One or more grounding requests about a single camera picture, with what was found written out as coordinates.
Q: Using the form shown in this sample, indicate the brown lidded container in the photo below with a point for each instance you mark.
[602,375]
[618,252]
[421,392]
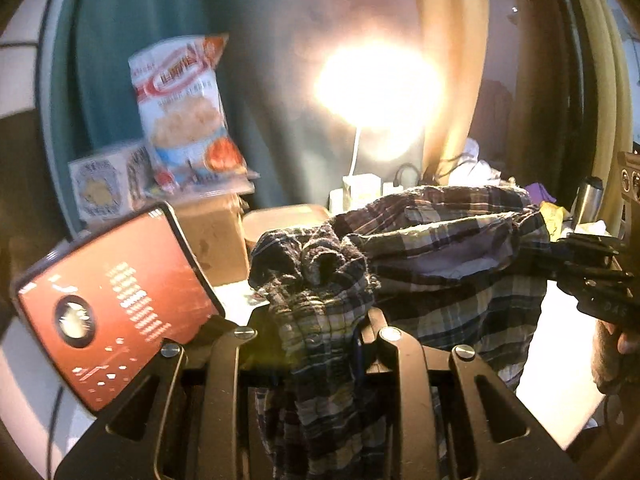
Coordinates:
[285,217]

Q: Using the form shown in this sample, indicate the white desk lamp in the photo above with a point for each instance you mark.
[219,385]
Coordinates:
[375,85]

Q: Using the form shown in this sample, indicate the small printed box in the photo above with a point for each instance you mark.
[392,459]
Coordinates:
[100,190]

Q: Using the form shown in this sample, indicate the person's right hand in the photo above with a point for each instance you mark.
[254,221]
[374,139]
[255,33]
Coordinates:
[607,360]

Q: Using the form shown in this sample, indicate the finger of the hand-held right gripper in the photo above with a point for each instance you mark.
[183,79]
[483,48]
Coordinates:
[592,244]
[595,276]

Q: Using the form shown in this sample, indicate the white foam pad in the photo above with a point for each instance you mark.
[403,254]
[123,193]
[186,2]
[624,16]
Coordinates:
[560,360]

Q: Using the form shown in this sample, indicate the yellow curtain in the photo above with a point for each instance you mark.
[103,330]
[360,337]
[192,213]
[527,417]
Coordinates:
[450,35]
[595,60]

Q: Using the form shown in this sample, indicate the snack bag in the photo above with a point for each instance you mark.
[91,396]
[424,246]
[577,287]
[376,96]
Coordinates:
[185,120]

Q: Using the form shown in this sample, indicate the white tissue basket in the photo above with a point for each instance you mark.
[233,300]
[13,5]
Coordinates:
[475,165]

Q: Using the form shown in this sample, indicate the teal curtain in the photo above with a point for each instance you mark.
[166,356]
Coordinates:
[125,35]

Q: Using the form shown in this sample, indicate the steel thermos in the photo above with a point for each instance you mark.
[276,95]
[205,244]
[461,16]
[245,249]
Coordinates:
[587,200]

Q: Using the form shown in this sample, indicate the white charger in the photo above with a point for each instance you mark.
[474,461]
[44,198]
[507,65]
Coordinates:
[392,188]

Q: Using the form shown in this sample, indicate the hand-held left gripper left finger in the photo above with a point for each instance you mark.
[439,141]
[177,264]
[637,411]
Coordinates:
[225,385]

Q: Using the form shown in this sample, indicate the tablet with red screen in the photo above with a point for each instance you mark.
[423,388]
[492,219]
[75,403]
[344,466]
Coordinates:
[125,310]

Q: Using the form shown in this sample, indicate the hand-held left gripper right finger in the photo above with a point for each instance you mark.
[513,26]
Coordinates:
[395,360]

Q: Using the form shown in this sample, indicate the plaid flannel shirt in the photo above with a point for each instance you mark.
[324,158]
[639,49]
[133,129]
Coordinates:
[450,280]

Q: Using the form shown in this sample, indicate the purple cloth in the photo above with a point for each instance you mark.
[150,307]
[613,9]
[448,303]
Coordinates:
[540,194]

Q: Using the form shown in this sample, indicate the yellow cloth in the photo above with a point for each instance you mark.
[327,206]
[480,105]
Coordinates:
[554,220]

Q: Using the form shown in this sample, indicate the cardboard box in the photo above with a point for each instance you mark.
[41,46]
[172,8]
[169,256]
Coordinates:
[215,240]

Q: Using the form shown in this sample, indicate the green and white carton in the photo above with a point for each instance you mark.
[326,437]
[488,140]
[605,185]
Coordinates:
[357,190]

